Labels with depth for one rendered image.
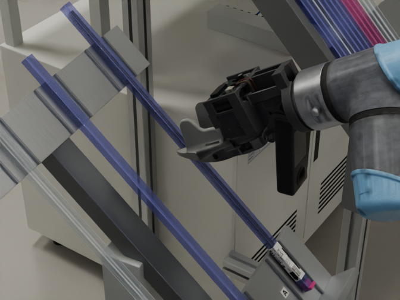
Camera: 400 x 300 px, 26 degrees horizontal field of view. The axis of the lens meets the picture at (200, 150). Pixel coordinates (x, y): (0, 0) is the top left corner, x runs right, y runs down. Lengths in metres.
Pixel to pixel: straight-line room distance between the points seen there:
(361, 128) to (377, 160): 0.04
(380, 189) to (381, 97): 0.10
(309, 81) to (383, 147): 0.13
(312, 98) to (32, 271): 1.47
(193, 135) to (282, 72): 0.16
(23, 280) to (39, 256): 0.09
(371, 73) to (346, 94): 0.04
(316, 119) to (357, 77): 0.08
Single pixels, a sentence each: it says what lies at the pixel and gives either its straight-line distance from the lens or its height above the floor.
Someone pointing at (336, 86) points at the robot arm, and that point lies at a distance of 0.98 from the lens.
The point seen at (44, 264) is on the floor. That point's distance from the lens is 2.36.
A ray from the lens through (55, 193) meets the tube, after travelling 1.01.
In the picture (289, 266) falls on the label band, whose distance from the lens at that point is 1.20.
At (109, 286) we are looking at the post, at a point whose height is 0.76.
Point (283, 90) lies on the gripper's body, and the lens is 1.02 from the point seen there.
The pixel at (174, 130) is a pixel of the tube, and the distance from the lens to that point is 1.15.
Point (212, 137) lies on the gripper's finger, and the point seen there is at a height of 0.97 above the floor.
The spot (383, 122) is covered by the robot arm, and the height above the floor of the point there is 1.09.
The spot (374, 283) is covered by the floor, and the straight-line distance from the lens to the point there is 2.32.
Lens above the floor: 1.60
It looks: 36 degrees down
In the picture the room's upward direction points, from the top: straight up
